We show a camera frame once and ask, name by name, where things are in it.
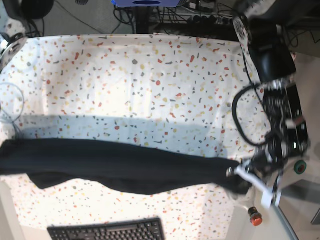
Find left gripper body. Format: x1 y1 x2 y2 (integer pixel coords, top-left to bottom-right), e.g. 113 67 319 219
226 147 288 195

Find black t-shirt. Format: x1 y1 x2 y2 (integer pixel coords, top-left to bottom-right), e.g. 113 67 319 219
0 138 251 195

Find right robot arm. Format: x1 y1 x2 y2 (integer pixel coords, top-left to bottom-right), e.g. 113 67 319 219
0 32 28 72

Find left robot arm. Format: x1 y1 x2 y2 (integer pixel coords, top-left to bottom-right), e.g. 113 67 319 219
227 0 320 195

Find green tape roll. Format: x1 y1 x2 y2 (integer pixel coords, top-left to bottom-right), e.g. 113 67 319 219
293 160 307 175

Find clear bottle with orange cap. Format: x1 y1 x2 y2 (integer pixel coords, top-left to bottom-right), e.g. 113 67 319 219
247 207 263 227

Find silver metal bar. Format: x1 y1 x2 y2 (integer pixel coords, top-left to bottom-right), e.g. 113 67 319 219
273 200 299 240

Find terrazzo patterned tablecloth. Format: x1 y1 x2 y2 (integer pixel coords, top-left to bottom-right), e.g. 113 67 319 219
0 35 255 240

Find black computer keyboard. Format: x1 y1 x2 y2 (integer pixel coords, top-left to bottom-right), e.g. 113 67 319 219
47 218 165 240

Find blue box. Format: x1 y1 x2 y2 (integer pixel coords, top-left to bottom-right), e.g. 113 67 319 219
111 0 189 8

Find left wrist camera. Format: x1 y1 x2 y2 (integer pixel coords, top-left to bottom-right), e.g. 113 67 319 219
261 191 282 209

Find white coiled cable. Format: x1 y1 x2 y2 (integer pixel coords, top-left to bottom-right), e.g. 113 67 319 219
0 82 26 138

